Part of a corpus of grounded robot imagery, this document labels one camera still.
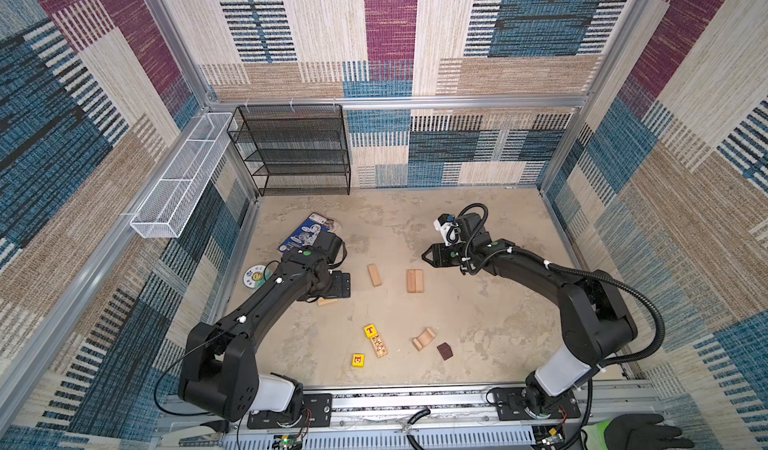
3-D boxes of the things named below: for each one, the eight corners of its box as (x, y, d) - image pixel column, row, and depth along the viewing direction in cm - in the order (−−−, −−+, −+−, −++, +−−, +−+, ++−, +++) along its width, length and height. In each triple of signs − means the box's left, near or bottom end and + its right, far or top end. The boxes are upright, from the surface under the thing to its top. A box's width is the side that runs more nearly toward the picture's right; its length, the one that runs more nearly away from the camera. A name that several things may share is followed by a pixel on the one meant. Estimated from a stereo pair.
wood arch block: (418, 351, 83) (419, 349, 82) (411, 342, 85) (411, 339, 83) (436, 338, 86) (436, 335, 84) (428, 328, 87) (429, 326, 86)
